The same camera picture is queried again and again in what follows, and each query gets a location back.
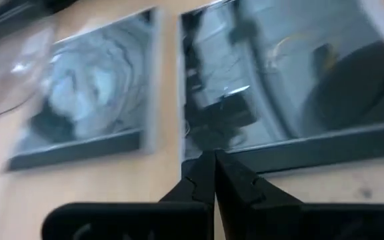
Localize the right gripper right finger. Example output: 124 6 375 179
214 150 384 240

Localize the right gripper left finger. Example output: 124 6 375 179
41 149 217 240

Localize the clear plastic bin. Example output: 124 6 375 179
0 15 59 124

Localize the black clear jewel case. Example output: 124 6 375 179
177 0 384 176
3 8 162 173

